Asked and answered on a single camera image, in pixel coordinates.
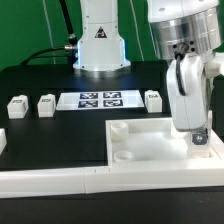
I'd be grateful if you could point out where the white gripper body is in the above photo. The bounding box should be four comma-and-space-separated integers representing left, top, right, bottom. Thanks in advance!
166, 54, 224, 132

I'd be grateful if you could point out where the white square table top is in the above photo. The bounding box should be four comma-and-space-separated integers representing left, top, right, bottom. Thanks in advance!
105, 118, 224, 166

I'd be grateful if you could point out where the white U-shaped obstacle fence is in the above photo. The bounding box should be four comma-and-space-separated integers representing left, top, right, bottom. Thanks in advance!
0, 118, 224, 200

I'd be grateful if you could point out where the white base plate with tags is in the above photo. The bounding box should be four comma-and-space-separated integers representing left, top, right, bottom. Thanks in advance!
56, 90, 144, 111

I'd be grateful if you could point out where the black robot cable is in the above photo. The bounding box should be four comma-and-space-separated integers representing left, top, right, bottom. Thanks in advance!
19, 0, 80, 66

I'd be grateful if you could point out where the thin grey cable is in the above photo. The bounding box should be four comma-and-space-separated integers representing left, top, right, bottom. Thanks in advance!
41, 0, 56, 65

